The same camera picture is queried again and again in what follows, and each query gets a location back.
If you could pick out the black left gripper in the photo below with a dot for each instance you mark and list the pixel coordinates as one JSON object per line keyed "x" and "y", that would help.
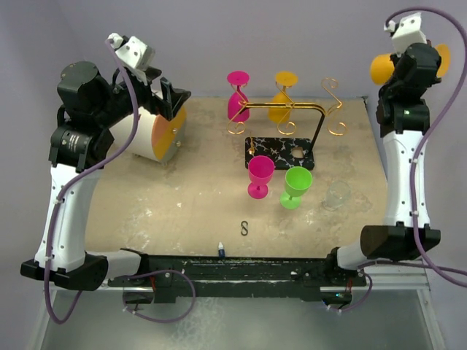
{"x": 172, "y": 97}

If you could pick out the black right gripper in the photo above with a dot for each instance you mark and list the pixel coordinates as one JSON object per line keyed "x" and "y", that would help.
{"x": 433, "y": 80}

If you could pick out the orange wine glass front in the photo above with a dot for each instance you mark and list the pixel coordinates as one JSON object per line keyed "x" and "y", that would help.
{"x": 381, "y": 68}

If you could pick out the pink wine glass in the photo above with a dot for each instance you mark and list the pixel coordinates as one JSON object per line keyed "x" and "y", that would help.
{"x": 237, "y": 80}
{"x": 260, "y": 170}

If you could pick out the clear glass cup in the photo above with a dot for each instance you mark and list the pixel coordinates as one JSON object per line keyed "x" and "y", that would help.
{"x": 337, "y": 195}

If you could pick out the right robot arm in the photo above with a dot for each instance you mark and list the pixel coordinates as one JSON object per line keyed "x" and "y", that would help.
{"x": 404, "y": 120}

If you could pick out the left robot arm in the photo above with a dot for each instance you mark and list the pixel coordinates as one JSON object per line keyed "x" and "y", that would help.
{"x": 78, "y": 154}

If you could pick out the pink wine glass on table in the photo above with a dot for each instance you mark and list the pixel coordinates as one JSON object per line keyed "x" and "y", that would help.
{"x": 260, "y": 170}

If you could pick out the black marble rack base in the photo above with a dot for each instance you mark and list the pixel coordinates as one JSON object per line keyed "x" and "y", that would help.
{"x": 284, "y": 152}

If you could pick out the green wine glass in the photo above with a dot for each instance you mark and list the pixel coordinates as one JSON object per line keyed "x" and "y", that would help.
{"x": 297, "y": 181}

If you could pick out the white round drawer box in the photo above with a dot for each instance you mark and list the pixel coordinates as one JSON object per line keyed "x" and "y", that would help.
{"x": 156, "y": 138}

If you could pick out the black S hook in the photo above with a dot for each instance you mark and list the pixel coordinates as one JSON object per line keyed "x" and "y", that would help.
{"x": 244, "y": 228}

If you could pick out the small white dropper bottle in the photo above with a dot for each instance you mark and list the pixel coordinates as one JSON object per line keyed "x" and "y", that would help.
{"x": 221, "y": 250}

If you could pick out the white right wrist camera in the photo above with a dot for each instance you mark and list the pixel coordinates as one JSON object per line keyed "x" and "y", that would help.
{"x": 406, "y": 32}

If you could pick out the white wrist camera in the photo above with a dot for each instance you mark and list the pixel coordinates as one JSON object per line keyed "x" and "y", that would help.
{"x": 133, "y": 53}
{"x": 406, "y": 32}

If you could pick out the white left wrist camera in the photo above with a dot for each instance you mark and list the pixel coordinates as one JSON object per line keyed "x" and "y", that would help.
{"x": 133, "y": 53}

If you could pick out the gold wire wine glass rack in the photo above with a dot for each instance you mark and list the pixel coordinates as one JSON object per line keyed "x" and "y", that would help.
{"x": 281, "y": 106}

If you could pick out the aluminium frame rail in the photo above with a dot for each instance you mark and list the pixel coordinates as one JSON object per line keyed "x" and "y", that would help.
{"x": 396, "y": 277}

